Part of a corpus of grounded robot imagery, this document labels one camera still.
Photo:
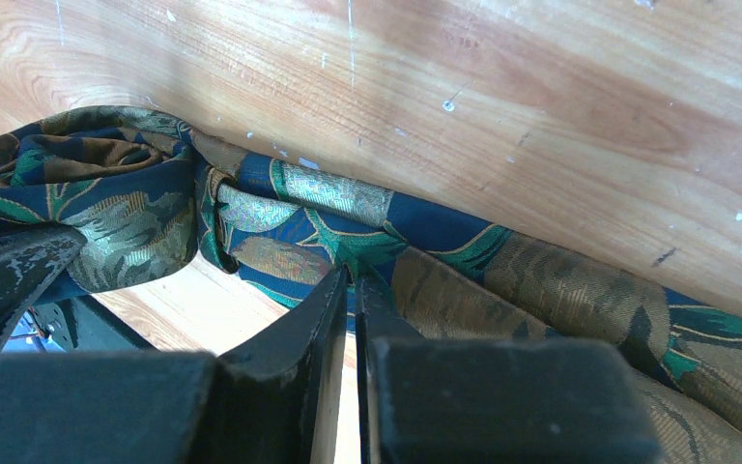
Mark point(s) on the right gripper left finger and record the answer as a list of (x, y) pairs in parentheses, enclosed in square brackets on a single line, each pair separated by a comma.
[(272, 399)]

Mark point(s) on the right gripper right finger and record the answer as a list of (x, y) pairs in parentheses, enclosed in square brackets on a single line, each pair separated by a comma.
[(424, 400)]

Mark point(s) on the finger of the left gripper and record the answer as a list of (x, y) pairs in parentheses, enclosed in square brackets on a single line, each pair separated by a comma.
[(31, 258)]

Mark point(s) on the blue green brown tie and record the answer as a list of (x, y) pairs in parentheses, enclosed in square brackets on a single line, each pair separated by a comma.
[(149, 192)]

